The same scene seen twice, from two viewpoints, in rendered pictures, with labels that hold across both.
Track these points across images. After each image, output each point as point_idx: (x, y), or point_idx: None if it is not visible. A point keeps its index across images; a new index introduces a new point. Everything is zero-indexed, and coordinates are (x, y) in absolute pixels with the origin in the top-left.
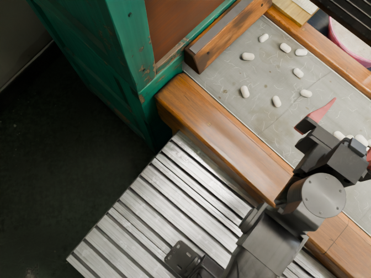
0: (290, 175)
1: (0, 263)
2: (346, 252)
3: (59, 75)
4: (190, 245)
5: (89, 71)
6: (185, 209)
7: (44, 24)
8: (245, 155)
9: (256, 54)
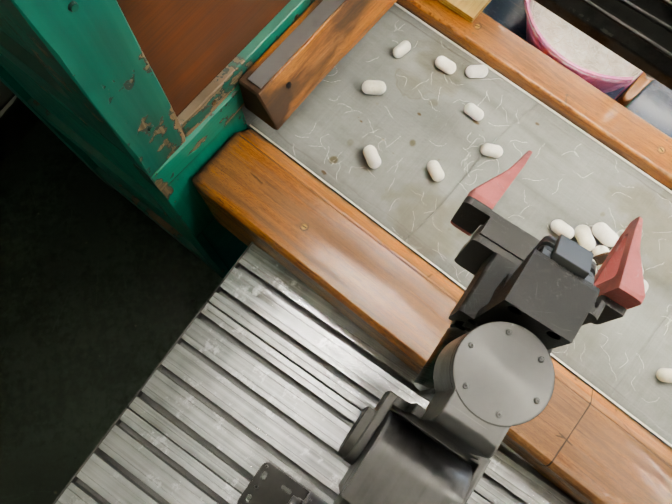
0: None
1: None
2: (592, 458)
3: (41, 155)
4: (288, 471)
5: (81, 142)
6: (275, 400)
7: None
8: (380, 282)
9: (391, 83)
